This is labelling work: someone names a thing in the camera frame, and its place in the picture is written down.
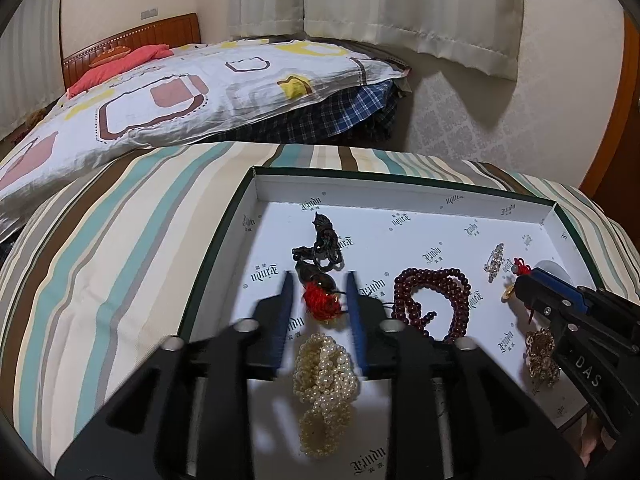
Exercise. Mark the person's right hand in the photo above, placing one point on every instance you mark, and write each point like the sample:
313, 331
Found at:
595, 440

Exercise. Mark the patterned white quilt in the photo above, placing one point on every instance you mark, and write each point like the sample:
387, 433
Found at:
200, 90

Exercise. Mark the dark green cardboard box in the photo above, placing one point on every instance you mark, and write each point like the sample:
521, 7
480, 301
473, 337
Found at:
450, 220

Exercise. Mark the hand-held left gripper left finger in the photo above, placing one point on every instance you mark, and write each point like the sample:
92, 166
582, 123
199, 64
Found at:
286, 315

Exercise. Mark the red pillow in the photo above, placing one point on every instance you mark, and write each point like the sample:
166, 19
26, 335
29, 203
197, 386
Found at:
120, 65

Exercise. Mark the cream curtain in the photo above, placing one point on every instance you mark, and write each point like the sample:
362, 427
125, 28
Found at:
400, 5

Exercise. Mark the wooden headboard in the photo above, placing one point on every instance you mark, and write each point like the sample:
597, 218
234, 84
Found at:
170, 30

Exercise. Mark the black bead tassel pendant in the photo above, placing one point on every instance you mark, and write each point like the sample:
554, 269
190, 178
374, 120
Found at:
322, 245

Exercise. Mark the white wall outlet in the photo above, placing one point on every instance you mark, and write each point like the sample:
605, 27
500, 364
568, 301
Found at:
148, 13

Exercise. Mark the white jade bangle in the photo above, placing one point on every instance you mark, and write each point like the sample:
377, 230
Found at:
550, 266

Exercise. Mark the red knot charm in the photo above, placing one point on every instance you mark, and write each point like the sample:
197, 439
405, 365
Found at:
322, 302

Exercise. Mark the wooden door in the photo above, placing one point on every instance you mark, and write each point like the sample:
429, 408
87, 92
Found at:
620, 125

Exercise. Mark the silver rhinestone brooch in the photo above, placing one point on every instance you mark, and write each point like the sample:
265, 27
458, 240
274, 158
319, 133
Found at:
496, 260

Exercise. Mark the blue plaid cloth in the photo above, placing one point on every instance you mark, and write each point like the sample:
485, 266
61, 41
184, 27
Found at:
350, 110

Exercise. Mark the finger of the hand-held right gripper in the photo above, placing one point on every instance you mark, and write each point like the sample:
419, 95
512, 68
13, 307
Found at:
555, 280
542, 297

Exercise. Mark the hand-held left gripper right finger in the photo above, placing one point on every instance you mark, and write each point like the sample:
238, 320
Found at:
356, 320

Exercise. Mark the gold rhinestone pearl brooch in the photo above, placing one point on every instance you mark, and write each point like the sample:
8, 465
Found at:
542, 355

